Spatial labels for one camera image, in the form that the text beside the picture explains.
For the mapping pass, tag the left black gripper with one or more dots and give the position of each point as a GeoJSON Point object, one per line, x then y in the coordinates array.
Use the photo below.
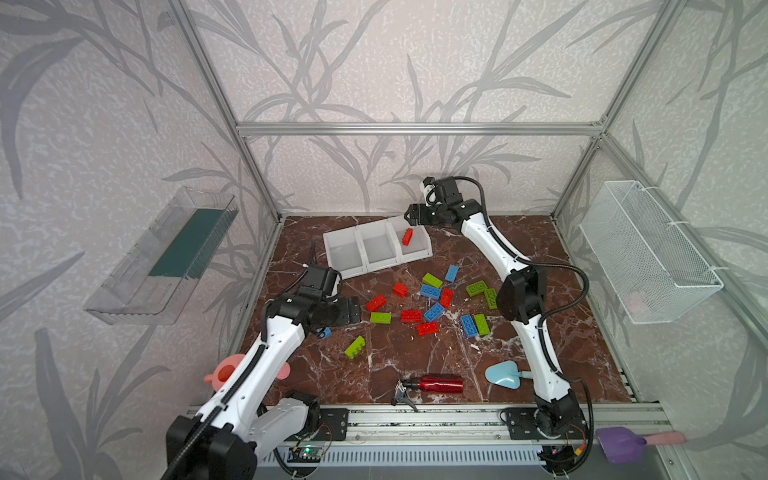
{"type": "Point", "coordinates": [347, 309]}

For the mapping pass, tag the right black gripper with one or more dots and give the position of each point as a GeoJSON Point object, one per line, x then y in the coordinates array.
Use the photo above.
{"type": "Point", "coordinates": [419, 214]}

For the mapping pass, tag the blue lego brick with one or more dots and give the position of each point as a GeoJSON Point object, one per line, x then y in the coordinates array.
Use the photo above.
{"type": "Point", "coordinates": [324, 332]}
{"type": "Point", "coordinates": [452, 274]}
{"type": "Point", "coordinates": [430, 292]}
{"type": "Point", "coordinates": [469, 326]}
{"type": "Point", "coordinates": [434, 313]}

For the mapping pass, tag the red lego brick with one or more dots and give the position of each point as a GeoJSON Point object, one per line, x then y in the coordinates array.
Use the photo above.
{"type": "Point", "coordinates": [427, 328]}
{"type": "Point", "coordinates": [400, 290]}
{"type": "Point", "coordinates": [411, 316]}
{"type": "Point", "coordinates": [376, 304]}
{"type": "Point", "coordinates": [407, 237]}
{"type": "Point", "coordinates": [446, 297]}

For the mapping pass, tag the green lego brick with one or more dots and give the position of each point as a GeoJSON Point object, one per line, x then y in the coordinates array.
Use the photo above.
{"type": "Point", "coordinates": [481, 325]}
{"type": "Point", "coordinates": [381, 318]}
{"type": "Point", "coordinates": [490, 297]}
{"type": "Point", "coordinates": [432, 281]}
{"type": "Point", "coordinates": [355, 348]}
{"type": "Point", "coordinates": [475, 289]}

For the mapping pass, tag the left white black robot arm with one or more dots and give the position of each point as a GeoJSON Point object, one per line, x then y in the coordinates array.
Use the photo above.
{"type": "Point", "coordinates": [230, 434]}

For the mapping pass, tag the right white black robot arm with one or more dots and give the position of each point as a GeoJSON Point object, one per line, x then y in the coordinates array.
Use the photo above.
{"type": "Point", "coordinates": [521, 300]}

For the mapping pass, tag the white three-compartment bin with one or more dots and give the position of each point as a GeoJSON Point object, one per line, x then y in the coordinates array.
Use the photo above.
{"type": "Point", "coordinates": [373, 246]}

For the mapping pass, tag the pink toy watering can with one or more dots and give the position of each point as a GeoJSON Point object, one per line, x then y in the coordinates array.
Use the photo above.
{"type": "Point", "coordinates": [227, 367]}

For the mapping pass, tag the left green-lit circuit board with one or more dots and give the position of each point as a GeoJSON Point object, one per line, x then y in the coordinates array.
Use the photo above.
{"type": "Point", "coordinates": [306, 454]}

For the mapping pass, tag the light blue toy shovel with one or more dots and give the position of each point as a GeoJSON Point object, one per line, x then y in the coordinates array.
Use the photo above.
{"type": "Point", "coordinates": [507, 375]}

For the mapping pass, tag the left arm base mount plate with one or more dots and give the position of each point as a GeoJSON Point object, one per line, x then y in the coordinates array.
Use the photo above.
{"type": "Point", "coordinates": [332, 425]}

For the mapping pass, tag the clear plastic wall shelf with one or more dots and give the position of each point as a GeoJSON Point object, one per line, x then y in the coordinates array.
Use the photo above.
{"type": "Point", "coordinates": [158, 275]}

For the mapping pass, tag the aluminium front rail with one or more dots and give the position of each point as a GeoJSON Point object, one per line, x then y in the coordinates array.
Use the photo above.
{"type": "Point", "coordinates": [440, 424]}

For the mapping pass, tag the white wire mesh basket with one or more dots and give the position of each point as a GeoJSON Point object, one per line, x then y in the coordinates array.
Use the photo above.
{"type": "Point", "coordinates": [655, 270]}

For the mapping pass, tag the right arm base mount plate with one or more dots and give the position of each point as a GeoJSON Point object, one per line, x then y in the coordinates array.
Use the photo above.
{"type": "Point", "coordinates": [530, 423]}

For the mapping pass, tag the right wired circuit board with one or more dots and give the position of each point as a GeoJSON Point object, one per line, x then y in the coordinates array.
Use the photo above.
{"type": "Point", "coordinates": [562, 460]}

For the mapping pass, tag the purple toy shovel pink handle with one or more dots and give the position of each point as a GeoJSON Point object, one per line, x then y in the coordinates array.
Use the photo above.
{"type": "Point", "coordinates": [620, 445]}

